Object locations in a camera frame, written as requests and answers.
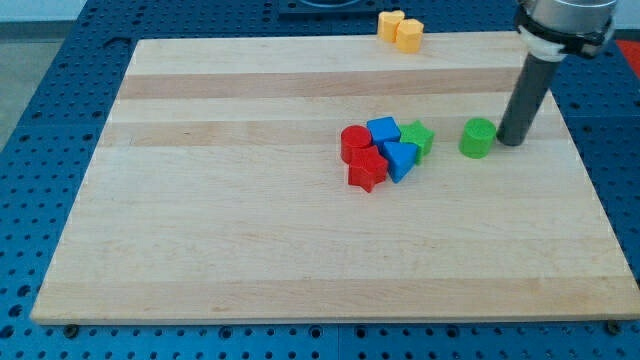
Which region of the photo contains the red star block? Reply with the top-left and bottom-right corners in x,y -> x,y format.
348,146 -> 389,193

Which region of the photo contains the yellow hexagon block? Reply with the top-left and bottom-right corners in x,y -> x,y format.
395,19 -> 424,54

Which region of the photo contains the wooden board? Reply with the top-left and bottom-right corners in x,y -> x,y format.
31,32 -> 639,325

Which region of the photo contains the red cylinder block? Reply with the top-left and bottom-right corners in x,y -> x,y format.
340,125 -> 372,164

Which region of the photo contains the blue cube block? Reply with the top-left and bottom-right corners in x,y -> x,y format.
366,116 -> 401,149

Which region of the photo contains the green cylinder block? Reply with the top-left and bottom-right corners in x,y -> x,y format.
458,118 -> 497,159

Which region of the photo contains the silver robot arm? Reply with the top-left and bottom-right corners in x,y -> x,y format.
514,0 -> 618,62

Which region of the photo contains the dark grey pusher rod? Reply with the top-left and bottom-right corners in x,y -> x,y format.
497,54 -> 559,146

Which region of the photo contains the blue triangle block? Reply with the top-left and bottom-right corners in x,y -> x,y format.
382,142 -> 418,183

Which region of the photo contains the green star block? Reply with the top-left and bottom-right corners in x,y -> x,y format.
399,120 -> 435,165

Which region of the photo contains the yellow heart block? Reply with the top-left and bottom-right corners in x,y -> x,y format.
377,10 -> 405,43

